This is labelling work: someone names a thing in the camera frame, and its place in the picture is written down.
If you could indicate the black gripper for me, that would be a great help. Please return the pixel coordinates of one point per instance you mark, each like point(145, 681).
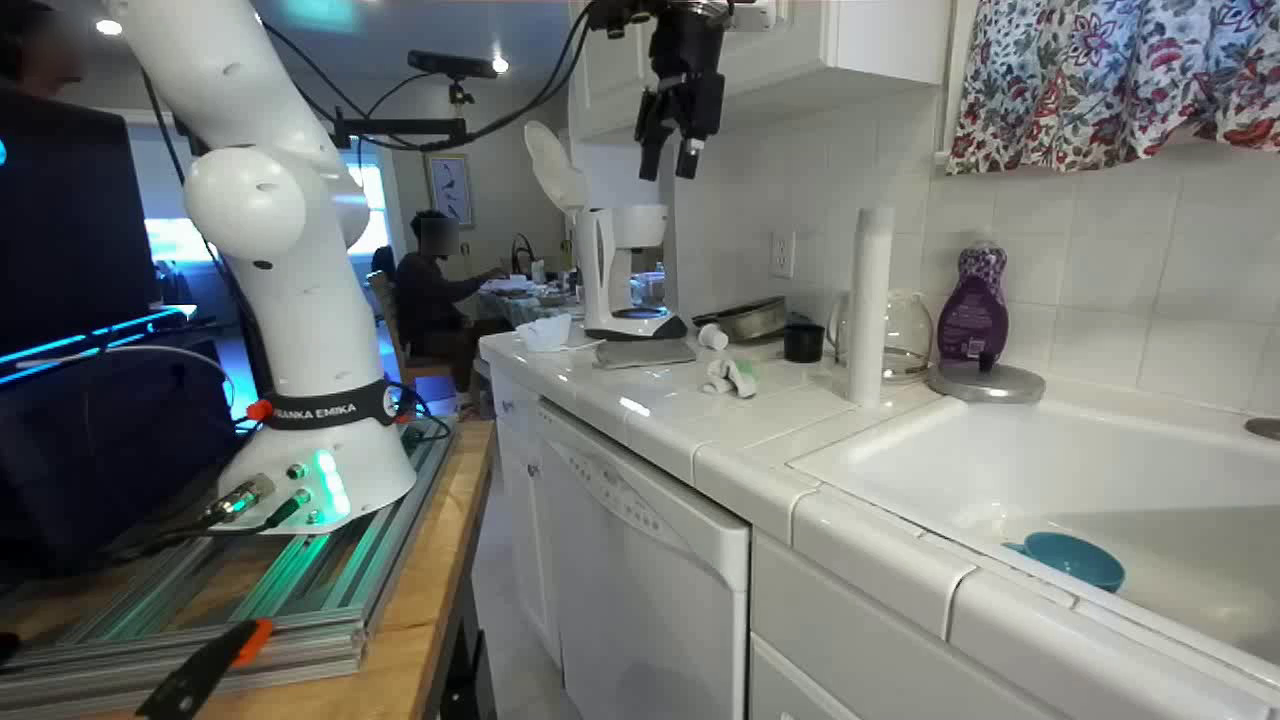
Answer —
point(690, 75)

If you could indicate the black measuring cup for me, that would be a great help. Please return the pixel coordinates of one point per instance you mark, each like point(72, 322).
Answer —
point(806, 343)

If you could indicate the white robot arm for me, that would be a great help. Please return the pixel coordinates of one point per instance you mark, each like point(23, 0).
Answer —
point(292, 266)

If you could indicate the white coffee maker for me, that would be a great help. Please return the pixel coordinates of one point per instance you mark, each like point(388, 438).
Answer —
point(618, 266)

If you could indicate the small white round object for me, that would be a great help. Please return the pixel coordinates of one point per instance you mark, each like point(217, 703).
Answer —
point(713, 336)

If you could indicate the white upper cabinet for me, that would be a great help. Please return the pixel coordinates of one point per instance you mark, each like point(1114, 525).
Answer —
point(852, 40)

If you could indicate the white plastic tub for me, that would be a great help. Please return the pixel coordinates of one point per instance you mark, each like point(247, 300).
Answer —
point(541, 332)

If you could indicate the tall white cylinder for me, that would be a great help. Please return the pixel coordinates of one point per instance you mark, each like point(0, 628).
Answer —
point(868, 305)

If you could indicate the seated person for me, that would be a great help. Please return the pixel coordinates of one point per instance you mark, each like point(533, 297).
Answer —
point(430, 300)

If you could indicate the purple soap bottle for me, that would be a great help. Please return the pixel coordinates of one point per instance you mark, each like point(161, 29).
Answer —
point(975, 322)

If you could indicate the grey metal lid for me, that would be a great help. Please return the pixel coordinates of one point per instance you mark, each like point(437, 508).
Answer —
point(985, 384)

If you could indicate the white dishwasher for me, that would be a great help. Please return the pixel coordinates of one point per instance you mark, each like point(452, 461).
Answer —
point(641, 572)

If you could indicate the floral curtain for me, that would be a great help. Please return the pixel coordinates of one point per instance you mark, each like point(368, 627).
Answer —
point(1105, 81)

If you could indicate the white sink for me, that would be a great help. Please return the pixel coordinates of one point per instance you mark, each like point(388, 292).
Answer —
point(1064, 465)

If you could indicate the wooden table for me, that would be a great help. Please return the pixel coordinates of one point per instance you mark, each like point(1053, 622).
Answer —
point(424, 600)

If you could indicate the white sink base cabinet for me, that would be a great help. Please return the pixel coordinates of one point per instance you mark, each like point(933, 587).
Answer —
point(864, 627)

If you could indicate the round ceiling light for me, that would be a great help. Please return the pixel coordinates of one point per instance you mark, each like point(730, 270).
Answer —
point(111, 24)

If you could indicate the black monitor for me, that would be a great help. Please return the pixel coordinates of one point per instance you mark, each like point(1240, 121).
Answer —
point(64, 212)

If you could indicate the dark computer case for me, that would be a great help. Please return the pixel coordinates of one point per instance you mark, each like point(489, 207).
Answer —
point(106, 455)

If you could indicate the black orange clamp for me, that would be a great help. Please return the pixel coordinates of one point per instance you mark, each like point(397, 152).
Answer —
point(200, 666)

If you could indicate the white wall outlet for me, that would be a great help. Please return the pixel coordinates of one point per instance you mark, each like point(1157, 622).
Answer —
point(787, 253)

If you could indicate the framed wall picture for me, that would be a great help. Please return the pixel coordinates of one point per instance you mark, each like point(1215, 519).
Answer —
point(452, 190)

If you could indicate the black stereo camera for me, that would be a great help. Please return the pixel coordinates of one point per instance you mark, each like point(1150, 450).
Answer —
point(449, 64)

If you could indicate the aluminium rail base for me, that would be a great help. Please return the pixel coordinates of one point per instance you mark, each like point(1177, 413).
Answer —
point(200, 600)

